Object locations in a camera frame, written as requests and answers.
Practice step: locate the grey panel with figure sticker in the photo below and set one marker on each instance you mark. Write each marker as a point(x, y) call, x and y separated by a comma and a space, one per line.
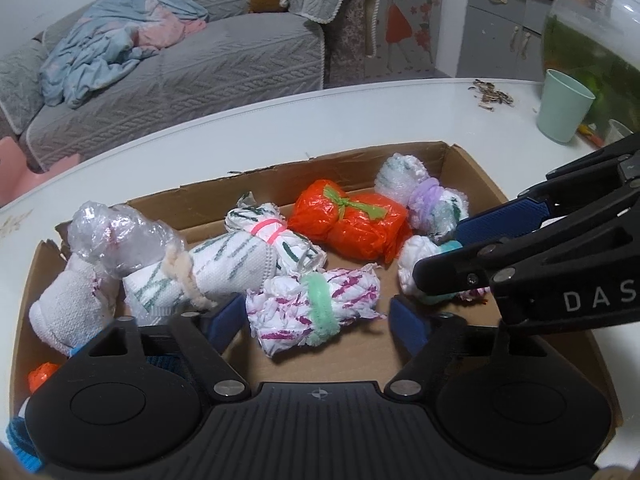
point(405, 30)

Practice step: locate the small orange plastic bundle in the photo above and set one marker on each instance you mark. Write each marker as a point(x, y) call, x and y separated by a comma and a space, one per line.
point(42, 377)

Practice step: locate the glass fish bowl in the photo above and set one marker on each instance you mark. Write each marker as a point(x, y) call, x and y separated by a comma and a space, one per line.
point(600, 35)

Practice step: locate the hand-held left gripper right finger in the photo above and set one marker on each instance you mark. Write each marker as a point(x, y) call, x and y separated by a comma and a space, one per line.
point(407, 327)

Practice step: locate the orange plastic bundle green tie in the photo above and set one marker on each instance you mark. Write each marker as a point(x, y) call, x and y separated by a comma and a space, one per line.
point(350, 225)

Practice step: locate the white green bundle pink band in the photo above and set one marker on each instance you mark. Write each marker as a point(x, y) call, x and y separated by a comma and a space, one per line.
point(290, 252)

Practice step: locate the blue knit cloth bundle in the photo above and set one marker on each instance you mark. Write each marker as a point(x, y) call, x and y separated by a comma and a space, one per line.
point(22, 440)
point(162, 364)

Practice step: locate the white bundle teal band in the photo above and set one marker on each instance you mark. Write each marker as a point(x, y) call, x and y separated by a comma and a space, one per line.
point(415, 255)

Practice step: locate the small orange item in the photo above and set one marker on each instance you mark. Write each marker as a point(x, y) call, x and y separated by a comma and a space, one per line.
point(590, 134)

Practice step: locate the white purple bundle mint tie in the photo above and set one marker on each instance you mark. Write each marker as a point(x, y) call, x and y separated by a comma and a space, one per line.
point(290, 310)

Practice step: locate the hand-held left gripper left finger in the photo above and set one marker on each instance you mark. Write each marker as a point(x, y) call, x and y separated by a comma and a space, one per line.
point(225, 317)

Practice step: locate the mint green cup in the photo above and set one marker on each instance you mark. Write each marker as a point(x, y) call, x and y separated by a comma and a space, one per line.
point(562, 110)

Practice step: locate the brown cardboard box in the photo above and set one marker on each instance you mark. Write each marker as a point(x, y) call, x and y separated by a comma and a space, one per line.
point(350, 165)

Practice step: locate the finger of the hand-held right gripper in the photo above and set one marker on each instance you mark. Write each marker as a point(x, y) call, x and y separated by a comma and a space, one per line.
point(450, 272)
point(500, 219)

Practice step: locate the striped bundle cream pipe cleaner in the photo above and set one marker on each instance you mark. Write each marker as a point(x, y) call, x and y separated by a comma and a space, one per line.
point(225, 265)

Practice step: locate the grey cabinet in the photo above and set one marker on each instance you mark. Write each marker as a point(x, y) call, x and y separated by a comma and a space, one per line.
point(500, 25)

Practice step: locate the grey sofa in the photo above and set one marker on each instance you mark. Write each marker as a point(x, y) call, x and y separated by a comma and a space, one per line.
point(200, 85)

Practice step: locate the clear plastic wrapped bundle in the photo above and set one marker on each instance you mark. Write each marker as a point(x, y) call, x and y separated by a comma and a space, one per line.
point(125, 240)

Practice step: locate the pile of seed shells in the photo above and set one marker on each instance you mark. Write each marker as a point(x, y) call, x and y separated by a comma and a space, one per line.
point(492, 95)

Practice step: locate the bubble wrap bundle purple tie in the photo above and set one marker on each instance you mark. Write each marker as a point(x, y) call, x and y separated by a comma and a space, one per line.
point(400, 175)

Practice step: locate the white cloth bundle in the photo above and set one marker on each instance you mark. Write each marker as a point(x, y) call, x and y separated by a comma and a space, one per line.
point(65, 305)

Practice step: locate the blue pink blanket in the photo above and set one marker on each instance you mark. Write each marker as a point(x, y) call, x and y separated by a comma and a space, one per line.
point(90, 55)

